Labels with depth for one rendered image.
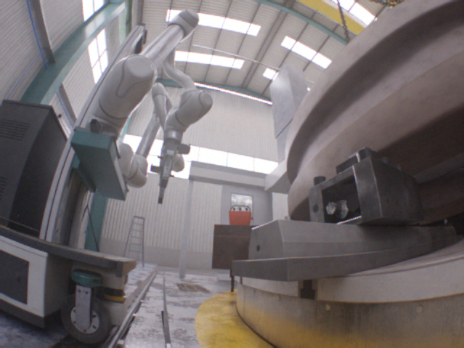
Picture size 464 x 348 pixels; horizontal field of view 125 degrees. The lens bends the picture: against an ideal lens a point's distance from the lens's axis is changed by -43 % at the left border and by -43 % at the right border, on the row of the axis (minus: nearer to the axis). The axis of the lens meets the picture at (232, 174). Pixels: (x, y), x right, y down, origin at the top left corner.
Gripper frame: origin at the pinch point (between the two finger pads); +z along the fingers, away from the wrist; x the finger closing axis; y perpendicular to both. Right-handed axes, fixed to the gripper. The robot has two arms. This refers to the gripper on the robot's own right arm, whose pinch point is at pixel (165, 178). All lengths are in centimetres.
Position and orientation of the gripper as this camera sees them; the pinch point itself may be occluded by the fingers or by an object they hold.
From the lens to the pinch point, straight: 90.9
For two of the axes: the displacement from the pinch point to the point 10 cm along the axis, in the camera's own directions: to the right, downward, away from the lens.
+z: -0.4, 9.1, -4.2
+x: 3.6, -3.8, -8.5
